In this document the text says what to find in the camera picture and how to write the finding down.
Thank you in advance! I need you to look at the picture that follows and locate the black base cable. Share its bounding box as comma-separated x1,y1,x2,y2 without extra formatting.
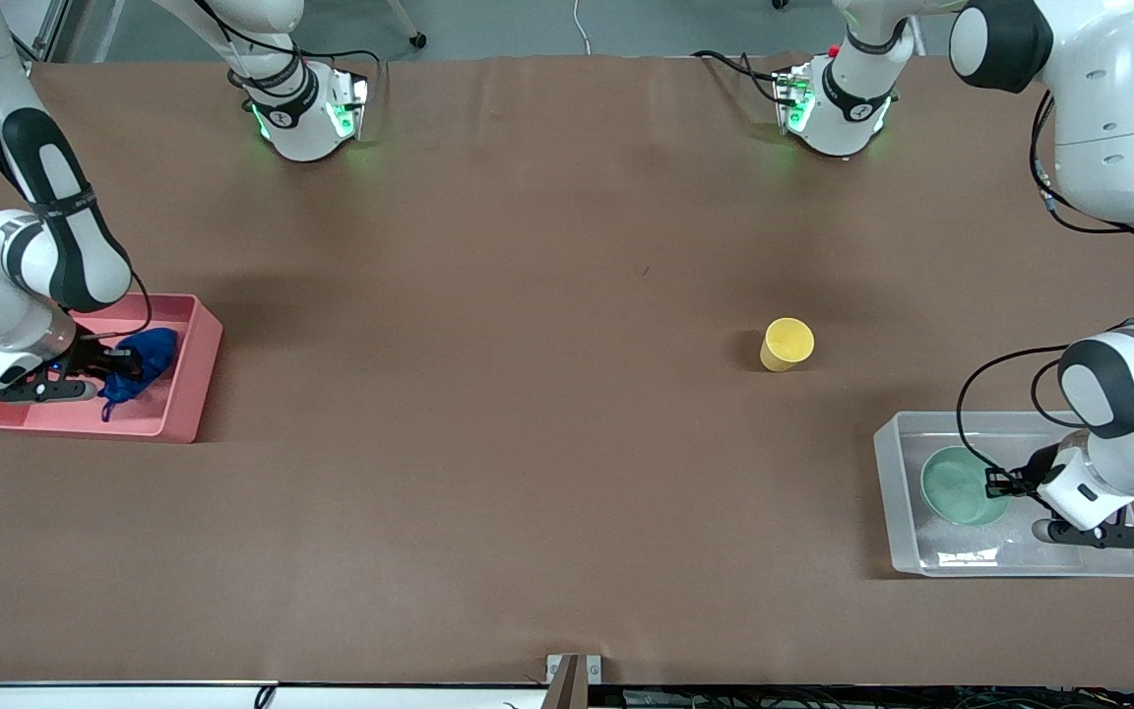
693,49,794,104
227,0,381,95

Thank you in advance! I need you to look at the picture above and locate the pink plastic bin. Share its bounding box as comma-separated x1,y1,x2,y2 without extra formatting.
0,291,224,444

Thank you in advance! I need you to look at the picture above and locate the yellow plastic cup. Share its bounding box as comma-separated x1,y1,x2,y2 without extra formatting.
760,317,816,373

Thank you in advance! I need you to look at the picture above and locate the black right base cable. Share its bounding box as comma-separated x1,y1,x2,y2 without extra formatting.
227,0,381,95

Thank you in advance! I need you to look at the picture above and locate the aluminium frame post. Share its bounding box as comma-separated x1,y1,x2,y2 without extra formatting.
6,0,95,65

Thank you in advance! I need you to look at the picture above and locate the light green bowl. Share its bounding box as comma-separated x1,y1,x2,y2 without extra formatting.
920,446,1013,527

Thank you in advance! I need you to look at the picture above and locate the black left base cable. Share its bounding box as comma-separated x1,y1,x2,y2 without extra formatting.
693,49,794,104

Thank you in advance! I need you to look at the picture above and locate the clear plastic box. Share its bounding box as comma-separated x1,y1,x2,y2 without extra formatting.
872,410,1134,579

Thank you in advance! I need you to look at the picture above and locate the black caster wheel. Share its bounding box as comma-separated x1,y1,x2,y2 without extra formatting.
385,0,428,49

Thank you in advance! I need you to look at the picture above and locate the metal table edge bracket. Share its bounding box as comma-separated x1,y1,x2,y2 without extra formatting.
545,653,603,709

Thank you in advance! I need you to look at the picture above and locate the blue cloth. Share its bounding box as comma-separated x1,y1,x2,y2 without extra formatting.
99,327,179,422

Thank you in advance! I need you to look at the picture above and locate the brown table cover sheet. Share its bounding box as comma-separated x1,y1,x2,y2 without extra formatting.
0,54,1134,687

